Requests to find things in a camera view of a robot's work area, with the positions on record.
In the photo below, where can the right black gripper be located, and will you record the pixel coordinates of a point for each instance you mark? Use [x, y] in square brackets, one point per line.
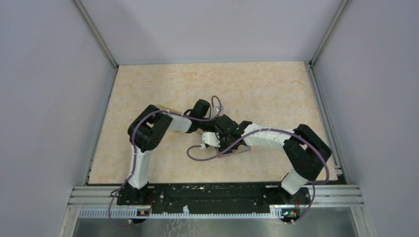
[222, 147]

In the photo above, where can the brown leather card holder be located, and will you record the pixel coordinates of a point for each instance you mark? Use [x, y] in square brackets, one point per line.
[239, 150]

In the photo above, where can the beige oval card tray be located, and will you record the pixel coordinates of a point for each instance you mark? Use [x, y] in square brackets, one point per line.
[168, 111]

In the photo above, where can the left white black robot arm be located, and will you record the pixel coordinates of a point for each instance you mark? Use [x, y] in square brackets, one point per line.
[147, 131]

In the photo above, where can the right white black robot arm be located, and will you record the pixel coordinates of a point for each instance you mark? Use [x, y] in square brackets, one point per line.
[306, 151]

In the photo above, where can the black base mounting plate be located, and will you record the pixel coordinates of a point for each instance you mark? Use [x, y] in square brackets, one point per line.
[215, 198]

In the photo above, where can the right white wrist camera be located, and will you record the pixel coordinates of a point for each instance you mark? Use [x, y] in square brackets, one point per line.
[209, 139]

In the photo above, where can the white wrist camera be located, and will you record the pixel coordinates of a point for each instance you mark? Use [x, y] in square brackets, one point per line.
[209, 139]
[217, 111]

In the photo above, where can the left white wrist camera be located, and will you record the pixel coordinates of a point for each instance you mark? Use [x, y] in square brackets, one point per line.
[217, 111]

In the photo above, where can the aluminium frame rail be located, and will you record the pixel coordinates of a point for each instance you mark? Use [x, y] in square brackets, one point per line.
[325, 196]

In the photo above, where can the white slotted cable duct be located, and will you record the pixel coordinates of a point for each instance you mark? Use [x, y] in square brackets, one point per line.
[134, 213]

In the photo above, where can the right aluminium corner post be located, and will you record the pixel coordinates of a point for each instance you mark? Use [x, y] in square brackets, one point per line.
[342, 8]

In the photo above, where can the aluminium corner post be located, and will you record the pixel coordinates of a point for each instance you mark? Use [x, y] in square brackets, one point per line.
[342, 8]
[90, 24]

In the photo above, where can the left aluminium corner post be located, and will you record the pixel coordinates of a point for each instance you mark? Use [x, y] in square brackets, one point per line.
[90, 24]

